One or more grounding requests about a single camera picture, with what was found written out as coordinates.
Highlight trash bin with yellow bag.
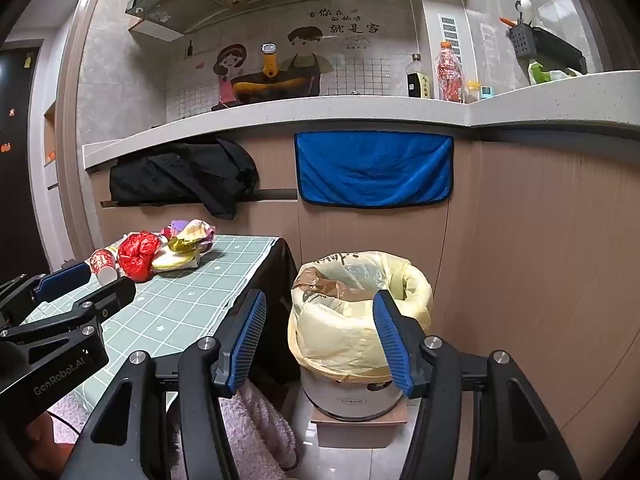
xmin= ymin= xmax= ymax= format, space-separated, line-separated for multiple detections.
xmin=287 ymin=251 xmax=433 ymax=386

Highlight person's left hand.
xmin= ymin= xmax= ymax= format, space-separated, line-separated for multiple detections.
xmin=24 ymin=409 xmax=57 ymax=453

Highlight dark cabinet handle bar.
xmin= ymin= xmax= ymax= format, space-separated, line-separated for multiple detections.
xmin=100 ymin=188 xmax=299 ymax=208

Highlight silver metal bin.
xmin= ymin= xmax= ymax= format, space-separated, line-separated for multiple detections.
xmin=299 ymin=364 xmax=404 ymax=419

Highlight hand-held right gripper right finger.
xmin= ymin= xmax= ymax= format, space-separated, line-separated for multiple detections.
xmin=372 ymin=289 xmax=581 ymax=480

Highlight black utensil holder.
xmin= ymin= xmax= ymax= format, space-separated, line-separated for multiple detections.
xmin=530 ymin=25 xmax=588 ymax=75
xmin=507 ymin=24 xmax=535 ymax=58

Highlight red drink can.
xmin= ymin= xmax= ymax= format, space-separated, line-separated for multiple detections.
xmin=89 ymin=248 xmax=121 ymax=285

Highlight grey range hood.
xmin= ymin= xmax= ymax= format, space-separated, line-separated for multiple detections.
xmin=125 ymin=0 xmax=337 ymax=41

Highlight red chili plastic bottle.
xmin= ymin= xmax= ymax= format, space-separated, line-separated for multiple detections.
xmin=437 ymin=41 xmax=465 ymax=103

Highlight black cloth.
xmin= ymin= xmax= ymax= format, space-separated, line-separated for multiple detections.
xmin=109 ymin=138 xmax=259 ymax=221

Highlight yellow crumpled wrappers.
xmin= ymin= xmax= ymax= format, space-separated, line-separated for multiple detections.
xmin=172 ymin=218 xmax=217 ymax=256

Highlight red plastic bag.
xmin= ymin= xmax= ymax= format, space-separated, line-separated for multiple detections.
xmin=116 ymin=230 xmax=163 ymax=281

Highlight pink fluffy blanket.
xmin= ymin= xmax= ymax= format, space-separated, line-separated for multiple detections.
xmin=47 ymin=379 xmax=299 ymax=480

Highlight cardboard box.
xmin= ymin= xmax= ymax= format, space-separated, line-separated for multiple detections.
xmin=311 ymin=400 xmax=410 ymax=450

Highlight yellow flat wrapper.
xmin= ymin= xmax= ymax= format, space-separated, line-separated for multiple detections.
xmin=151 ymin=251 xmax=201 ymax=272

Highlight green white plastic bag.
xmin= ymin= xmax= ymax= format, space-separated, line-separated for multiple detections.
xmin=527 ymin=60 xmax=583 ymax=86

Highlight brown plastic bag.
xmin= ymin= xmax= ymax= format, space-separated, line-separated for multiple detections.
xmin=292 ymin=266 xmax=381 ymax=306

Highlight blue towel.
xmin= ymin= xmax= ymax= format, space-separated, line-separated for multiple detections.
xmin=294 ymin=131 xmax=455 ymax=208

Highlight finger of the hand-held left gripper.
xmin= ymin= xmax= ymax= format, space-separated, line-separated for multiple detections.
xmin=0 ymin=276 xmax=137 ymax=362
xmin=0 ymin=261 xmax=92 ymax=322

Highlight black pan yellow handle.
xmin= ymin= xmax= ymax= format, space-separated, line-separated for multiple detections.
xmin=211 ymin=42 xmax=307 ymax=111

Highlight dark sauce bottle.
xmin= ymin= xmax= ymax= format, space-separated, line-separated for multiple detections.
xmin=406 ymin=53 xmax=434 ymax=99

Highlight dark refrigerator door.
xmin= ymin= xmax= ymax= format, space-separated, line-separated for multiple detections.
xmin=0 ymin=47 xmax=41 ymax=281

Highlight cartoon wall sticker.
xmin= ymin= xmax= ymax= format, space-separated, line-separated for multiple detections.
xmin=195 ymin=7 xmax=382 ymax=106

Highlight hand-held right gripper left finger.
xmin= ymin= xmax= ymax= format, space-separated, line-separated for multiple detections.
xmin=60 ymin=288 xmax=268 ymax=480

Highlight white vent grille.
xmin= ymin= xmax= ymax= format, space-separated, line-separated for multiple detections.
xmin=438 ymin=12 xmax=461 ymax=61

